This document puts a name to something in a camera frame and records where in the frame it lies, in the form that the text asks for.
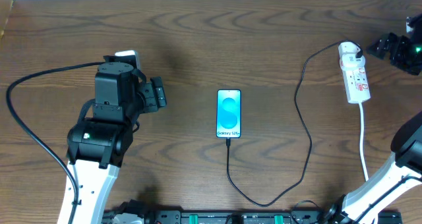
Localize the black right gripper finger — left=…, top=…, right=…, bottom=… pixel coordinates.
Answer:
left=371, top=32, right=398, bottom=48
left=366, top=42, right=393, bottom=60

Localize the blue Galaxy smartphone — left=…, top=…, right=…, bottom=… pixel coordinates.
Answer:
left=216, top=89, right=241, bottom=138

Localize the black USB charging cable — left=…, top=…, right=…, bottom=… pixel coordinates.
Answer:
left=226, top=39, right=364, bottom=208

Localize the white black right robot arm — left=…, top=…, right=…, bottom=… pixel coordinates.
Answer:
left=322, top=16, right=421, bottom=223

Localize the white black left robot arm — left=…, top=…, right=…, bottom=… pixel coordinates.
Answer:
left=58, top=51, right=167, bottom=223

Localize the white power strip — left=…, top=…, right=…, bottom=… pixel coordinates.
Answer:
left=340, top=60, right=371, bottom=104

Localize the brown cardboard panel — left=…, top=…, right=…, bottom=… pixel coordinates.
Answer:
left=0, top=0, right=14, bottom=38

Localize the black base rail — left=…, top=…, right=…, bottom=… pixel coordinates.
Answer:
left=102, top=200, right=403, bottom=224

